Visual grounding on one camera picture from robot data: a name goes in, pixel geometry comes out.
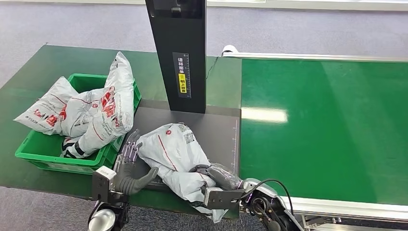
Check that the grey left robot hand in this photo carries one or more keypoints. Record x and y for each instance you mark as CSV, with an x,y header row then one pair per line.
x,y
126,181

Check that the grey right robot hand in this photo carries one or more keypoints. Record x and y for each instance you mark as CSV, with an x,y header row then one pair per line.
x,y
223,178

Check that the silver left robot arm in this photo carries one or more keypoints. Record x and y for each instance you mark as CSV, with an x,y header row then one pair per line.
x,y
102,220

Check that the long grey red-print courier package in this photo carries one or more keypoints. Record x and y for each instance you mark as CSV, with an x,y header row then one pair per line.
x,y
119,105

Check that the green conveyor belt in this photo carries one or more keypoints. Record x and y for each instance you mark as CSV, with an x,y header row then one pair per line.
x,y
318,127

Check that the white conveyor end cap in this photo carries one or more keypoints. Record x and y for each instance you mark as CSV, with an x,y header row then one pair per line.
x,y
229,48

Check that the black scanner platform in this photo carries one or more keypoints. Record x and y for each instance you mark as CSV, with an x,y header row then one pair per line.
x,y
220,134

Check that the green plastic crate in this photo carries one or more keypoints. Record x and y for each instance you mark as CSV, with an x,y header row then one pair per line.
x,y
41,153

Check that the black yellow column label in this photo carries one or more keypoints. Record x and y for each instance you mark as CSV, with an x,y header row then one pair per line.
x,y
182,75

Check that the black scanner column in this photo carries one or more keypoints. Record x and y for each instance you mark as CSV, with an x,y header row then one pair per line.
x,y
178,35

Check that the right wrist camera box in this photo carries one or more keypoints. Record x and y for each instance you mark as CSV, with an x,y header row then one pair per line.
x,y
223,198

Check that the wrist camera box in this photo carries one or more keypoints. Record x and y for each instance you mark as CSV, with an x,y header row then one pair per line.
x,y
102,183
223,198

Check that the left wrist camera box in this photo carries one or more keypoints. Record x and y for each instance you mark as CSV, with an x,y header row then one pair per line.
x,y
102,183

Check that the wide silver conveyor frame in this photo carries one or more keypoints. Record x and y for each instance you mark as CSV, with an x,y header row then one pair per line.
x,y
350,210

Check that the thin silver conveyor rail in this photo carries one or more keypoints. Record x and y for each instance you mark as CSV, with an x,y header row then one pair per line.
x,y
318,56

